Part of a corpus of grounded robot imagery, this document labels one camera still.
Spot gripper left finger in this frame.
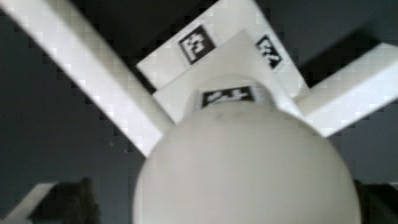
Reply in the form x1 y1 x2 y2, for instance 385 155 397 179
0 178 102 224

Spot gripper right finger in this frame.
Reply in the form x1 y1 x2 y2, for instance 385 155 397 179
354 180 398 224

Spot white lamp bulb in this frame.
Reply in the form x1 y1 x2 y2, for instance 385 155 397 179
134 75 363 224

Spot white lamp base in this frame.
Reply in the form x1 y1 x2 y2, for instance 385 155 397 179
138 0 310 121

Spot white U-shaped fence frame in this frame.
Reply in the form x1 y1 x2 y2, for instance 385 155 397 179
0 0 398 152

